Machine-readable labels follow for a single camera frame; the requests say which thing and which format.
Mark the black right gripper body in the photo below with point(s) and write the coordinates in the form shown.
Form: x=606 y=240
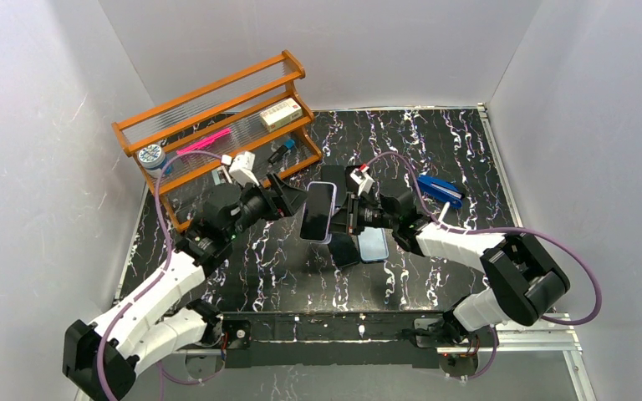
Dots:
x=354 y=214

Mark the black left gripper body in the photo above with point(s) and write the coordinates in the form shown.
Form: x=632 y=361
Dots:
x=276 y=196

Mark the black phone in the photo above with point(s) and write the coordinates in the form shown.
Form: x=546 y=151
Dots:
x=335 y=174
x=343 y=251

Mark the black phone case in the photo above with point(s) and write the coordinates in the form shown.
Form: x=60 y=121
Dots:
x=356 y=171

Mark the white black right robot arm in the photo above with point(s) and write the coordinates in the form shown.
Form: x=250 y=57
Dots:
x=524 y=280

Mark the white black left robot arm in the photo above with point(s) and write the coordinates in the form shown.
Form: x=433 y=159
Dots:
x=104 y=357

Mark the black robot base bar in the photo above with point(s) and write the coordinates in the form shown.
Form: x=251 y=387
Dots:
x=417 y=339

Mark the black blue marker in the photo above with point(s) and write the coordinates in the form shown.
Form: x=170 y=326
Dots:
x=279 y=153

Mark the white pink tape dispenser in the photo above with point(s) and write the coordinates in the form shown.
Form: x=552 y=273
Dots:
x=220 y=175

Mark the orange wooden shelf rack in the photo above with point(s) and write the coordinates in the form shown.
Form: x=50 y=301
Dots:
x=177 y=145

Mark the white pen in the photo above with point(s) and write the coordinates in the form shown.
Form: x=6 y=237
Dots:
x=444 y=210

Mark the blue stapler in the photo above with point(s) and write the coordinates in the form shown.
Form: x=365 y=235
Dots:
x=442 y=191

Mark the pink comb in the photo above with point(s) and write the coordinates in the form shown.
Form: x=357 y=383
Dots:
x=205 y=141

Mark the white red small box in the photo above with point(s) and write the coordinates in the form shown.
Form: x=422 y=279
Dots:
x=280 y=114

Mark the blue white jar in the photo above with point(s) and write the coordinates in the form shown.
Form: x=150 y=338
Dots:
x=153 y=159

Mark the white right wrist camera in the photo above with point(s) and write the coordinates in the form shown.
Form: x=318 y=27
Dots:
x=362 y=187

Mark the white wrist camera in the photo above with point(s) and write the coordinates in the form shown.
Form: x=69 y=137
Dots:
x=238 y=168
x=362 y=187

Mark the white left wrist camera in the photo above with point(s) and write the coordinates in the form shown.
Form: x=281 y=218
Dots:
x=238 y=168

